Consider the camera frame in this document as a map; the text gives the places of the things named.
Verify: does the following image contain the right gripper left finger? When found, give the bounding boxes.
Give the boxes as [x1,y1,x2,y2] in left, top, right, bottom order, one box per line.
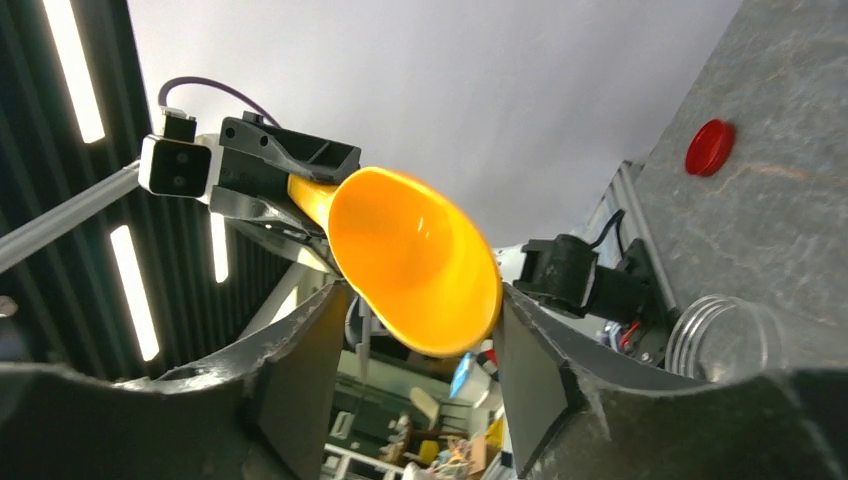
[1,282,348,479]

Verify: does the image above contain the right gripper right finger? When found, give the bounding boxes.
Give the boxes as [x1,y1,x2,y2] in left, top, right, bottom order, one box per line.
[493,285,847,479]

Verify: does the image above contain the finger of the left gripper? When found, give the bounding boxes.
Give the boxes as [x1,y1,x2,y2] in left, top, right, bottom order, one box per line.
[220,117,361,185]
[209,186,325,239]

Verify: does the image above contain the orange plastic scoop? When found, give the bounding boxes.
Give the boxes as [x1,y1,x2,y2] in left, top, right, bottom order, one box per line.
[287,167,503,357]

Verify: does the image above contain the clear plastic jar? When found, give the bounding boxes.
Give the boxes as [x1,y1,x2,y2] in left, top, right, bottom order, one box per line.
[665,294,789,383]

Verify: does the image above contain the red jar lid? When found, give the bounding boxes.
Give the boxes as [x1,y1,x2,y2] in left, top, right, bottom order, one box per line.
[684,118,736,177]

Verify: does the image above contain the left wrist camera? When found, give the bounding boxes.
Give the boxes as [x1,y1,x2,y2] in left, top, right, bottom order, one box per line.
[138,106,212,199]

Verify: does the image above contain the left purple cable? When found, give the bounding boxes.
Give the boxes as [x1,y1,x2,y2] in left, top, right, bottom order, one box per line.
[157,76,283,128]

